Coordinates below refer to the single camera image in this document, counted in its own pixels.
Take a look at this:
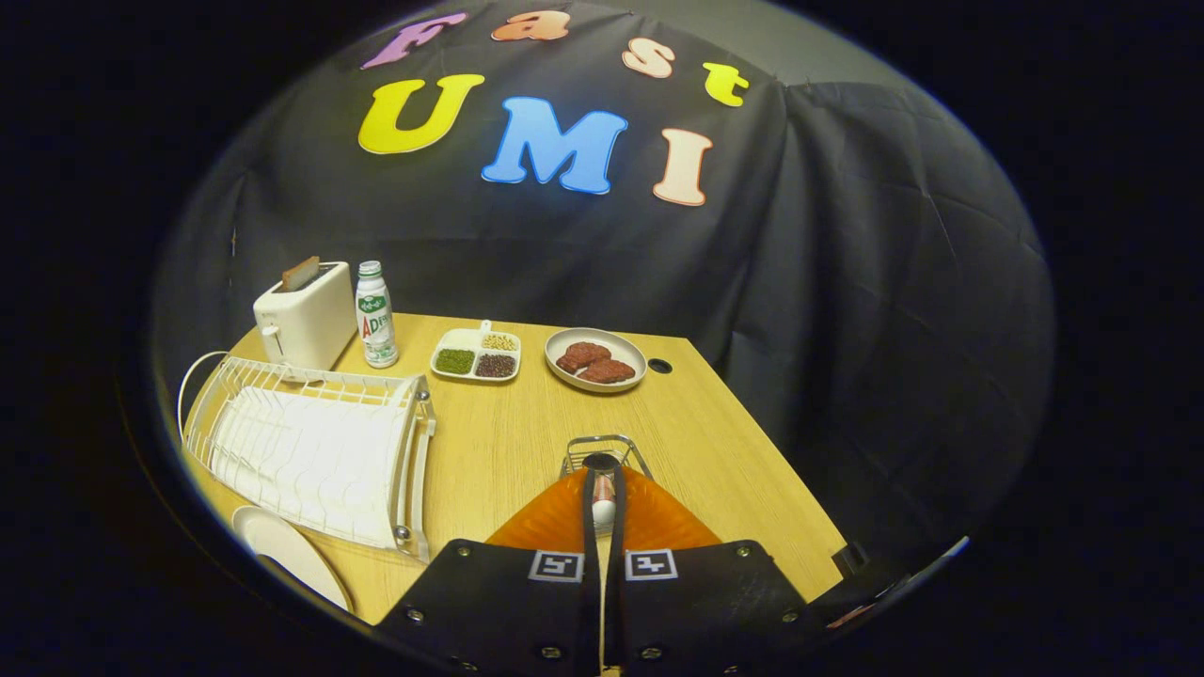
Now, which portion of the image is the white toaster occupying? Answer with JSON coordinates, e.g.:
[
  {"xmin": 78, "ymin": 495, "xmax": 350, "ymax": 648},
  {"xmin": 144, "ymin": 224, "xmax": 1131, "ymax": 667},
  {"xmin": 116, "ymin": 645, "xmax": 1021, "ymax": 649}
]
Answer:
[{"xmin": 253, "ymin": 261, "xmax": 358, "ymax": 372}]

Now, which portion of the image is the white wire dish rack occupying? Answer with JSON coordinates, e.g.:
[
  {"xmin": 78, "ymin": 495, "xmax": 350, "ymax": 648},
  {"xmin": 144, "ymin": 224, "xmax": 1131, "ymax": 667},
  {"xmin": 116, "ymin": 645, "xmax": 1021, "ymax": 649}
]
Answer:
[{"xmin": 183, "ymin": 355, "xmax": 438, "ymax": 563}]

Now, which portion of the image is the white power cable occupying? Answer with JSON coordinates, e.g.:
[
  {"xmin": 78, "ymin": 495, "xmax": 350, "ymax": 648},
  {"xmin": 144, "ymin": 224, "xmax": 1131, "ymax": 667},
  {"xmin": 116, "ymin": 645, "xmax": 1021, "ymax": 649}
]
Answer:
[{"xmin": 177, "ymin": 351, "xmax": 230, "ymax": 443}]

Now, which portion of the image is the metal wire basket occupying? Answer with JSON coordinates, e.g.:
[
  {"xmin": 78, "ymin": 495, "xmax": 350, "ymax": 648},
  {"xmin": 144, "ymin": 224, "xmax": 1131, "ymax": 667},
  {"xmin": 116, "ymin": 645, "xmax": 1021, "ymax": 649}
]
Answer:
[{"xmin": 561, "ymin": 434, "xmax": 654, "ymax": 480}]

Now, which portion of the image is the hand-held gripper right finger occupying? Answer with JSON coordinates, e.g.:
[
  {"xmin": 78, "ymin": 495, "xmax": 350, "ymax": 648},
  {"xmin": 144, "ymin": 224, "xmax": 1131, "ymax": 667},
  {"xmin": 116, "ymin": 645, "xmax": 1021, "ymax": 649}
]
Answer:
[{"xmin": 607, "ymin": 465, "xmax": 819, "ymax": 677}]

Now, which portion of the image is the white drink bottle green label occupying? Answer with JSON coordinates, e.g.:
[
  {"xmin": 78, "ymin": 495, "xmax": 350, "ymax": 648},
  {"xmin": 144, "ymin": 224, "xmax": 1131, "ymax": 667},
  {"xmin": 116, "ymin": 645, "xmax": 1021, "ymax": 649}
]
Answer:
[{"xmin": 355, "ymin": 260, "xmax": 400, "ymax": 369}]

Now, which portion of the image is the beige round plate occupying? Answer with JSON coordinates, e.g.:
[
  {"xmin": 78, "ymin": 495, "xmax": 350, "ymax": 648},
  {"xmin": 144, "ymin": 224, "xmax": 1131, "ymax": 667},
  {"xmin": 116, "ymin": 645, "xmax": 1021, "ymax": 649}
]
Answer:
[{"xmin": 232, "ymin": 506, "xmax": 354, "ymax": 614}]

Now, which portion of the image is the black backdrop cloth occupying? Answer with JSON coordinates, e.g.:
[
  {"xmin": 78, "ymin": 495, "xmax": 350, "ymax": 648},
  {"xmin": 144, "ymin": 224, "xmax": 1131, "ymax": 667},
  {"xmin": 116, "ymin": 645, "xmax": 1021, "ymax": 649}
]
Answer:
[{"xmin": 155, "ymin": 0, "xmax": 1050, "ymax": 565}]

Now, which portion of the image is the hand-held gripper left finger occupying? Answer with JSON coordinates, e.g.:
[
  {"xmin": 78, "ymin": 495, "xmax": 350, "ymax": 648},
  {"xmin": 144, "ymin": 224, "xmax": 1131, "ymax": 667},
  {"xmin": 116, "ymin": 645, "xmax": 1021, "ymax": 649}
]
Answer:
[{"xmin": 376, "ymin": 465, "xmax": 603, "ymax": 677}]

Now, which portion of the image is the beige plate with meat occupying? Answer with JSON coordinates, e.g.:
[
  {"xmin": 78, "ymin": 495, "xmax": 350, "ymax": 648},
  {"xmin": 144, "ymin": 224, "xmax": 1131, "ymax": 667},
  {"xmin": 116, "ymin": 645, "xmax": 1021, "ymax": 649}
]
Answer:
[{"xmin": 545, "ymin": 327, "xmax": 648, "ymax": 393}]

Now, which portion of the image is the white divided snack tray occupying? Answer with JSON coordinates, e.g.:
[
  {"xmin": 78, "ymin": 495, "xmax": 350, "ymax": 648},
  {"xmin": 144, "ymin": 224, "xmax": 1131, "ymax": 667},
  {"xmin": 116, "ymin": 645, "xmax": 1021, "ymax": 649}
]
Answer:
[{"xmin": 430, "ymin": 321, "xmax": 522, "ymax": 384}]

